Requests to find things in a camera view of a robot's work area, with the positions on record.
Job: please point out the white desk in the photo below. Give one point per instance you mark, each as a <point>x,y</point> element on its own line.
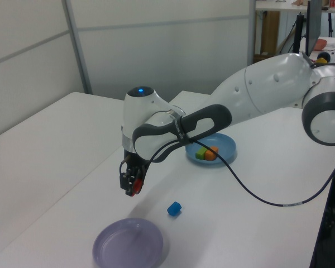
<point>284,7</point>

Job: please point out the black monitor stand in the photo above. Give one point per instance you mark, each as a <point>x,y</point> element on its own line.
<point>298,33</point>

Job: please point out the yellow and black ball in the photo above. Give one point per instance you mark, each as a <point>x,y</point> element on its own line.
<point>324,57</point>

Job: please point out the green block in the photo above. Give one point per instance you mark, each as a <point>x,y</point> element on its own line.
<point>200,154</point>

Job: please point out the purple plate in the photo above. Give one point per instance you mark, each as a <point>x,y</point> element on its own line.
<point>128,245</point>

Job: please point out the orange block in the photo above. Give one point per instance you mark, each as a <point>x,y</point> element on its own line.
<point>210,155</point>

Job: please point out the blue block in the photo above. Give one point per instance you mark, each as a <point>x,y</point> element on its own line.
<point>174,208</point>

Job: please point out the orange-red object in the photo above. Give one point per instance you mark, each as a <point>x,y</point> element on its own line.
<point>321,44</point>

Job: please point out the red block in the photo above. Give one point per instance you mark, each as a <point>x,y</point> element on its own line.
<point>137,186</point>

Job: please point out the blue plate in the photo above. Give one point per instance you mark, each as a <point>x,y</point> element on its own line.
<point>229,145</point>

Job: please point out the brown wooden board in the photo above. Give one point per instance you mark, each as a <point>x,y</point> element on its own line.
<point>270,32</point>

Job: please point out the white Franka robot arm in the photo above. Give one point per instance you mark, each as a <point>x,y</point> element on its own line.
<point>268,83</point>

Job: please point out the black monitor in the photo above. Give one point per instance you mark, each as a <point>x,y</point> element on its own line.
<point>314,25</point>

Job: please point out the grey partition post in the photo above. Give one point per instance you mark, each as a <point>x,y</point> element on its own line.
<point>252,30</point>

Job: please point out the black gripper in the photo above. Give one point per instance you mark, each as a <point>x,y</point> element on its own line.
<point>134,160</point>

